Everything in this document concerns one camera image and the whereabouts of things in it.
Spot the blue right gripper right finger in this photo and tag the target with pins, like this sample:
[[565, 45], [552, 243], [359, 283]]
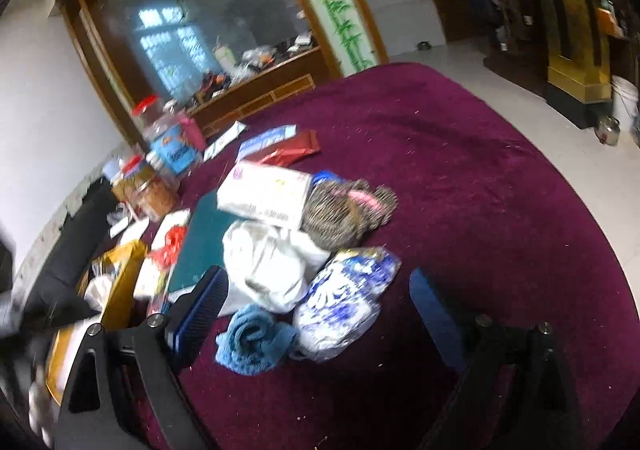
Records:
[[438, 320]]

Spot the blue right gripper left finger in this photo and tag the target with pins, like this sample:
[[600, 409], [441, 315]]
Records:
[[191, 317]]

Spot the light blue towel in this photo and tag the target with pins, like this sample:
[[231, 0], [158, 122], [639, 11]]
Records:
[[254, 342]]

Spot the white cloth bundle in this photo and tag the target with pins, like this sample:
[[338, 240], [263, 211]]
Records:
[[268, 266]]

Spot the blue white patterned packet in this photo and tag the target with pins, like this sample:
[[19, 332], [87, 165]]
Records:
[[342, 301]]

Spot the brown knitted hat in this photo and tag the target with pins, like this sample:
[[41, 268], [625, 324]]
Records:
[[337, 215]]

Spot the white tissue pack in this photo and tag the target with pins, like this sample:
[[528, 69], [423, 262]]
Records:
[[270, 194]]

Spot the red plastic wrapper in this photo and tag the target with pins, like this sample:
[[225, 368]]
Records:
[[167, 255]]

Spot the teal folder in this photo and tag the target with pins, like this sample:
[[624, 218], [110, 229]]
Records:
[[202, 246]]

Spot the maroon plush tablecloth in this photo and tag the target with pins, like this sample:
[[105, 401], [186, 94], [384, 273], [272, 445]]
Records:
[[495, 224]]

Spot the black leather sofa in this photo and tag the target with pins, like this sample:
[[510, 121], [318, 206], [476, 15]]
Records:
[[55, 298]]

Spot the orange label snack jar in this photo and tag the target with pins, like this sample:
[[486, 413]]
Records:
[[143, 189]]

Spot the white envelope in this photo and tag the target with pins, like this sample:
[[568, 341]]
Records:
[[231, 134]]

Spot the blue label plastic jar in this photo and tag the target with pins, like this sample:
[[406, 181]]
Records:
[[175, 139]]

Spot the blue white flat packet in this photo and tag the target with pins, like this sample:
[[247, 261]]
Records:
[[265, 139]]

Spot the red lid clear jar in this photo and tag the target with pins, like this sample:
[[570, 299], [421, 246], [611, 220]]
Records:
[[147, 111]]

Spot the red foil packet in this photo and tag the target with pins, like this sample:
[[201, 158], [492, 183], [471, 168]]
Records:
[[287, 152]]

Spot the metal kettle on floor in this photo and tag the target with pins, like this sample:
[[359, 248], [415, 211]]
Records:
[[608, 130]]

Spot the wooden cabinet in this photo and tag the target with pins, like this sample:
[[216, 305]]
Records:
[[300, 74]]

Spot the white bucket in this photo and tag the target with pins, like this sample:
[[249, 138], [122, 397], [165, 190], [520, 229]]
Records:
[[625, 98]]

